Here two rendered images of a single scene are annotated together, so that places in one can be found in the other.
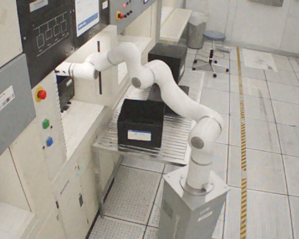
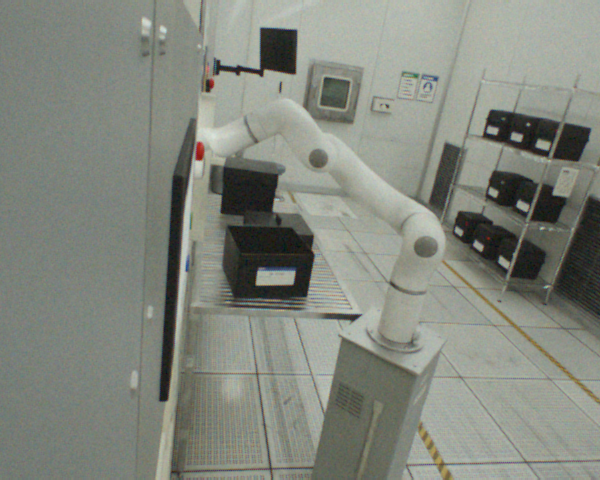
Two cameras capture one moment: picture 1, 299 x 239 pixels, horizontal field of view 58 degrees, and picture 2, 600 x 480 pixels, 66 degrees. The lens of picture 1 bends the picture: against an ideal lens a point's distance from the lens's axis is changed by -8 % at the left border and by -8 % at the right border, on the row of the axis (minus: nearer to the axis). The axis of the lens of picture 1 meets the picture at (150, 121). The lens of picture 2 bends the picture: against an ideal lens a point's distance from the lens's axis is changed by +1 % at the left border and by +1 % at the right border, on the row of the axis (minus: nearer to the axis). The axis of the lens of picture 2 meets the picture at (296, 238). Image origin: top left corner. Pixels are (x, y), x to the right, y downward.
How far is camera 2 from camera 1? 0.75 m
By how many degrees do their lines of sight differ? 26
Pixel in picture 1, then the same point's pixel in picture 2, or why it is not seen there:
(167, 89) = (359, 173)
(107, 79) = (201, 190)
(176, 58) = (272, 174)
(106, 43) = (206, 119)
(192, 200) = (408, 360)
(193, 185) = (399, 337)
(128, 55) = (293, 117)
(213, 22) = (250, 153)
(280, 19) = (350, 143)
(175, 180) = (363, 336)
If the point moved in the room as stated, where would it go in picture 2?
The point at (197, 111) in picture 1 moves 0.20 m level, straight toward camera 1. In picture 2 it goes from (402, 206) to (433, 230)
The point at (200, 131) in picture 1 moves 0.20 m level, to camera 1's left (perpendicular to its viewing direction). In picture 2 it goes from (429, 227) to (368, 226)
